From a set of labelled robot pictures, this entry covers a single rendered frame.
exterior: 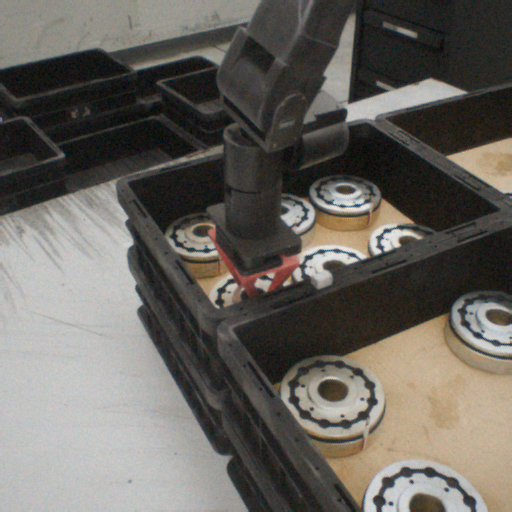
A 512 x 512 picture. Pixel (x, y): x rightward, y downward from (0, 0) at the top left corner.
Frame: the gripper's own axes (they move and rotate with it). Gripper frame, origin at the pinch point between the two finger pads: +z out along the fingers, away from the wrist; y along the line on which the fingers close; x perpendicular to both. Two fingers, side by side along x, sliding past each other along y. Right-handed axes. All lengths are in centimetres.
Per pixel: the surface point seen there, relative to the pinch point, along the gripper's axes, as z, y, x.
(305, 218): 1.4, 11.8, -13.9
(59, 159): 29, 95, 6
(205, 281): 4.3, 8.7, 2.2
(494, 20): 17, 107, -143
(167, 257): -5.7, 2.9, 8.6
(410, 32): 22, 121, -119
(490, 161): 4, 16, -52
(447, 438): 4.0, -23.6, -9.2
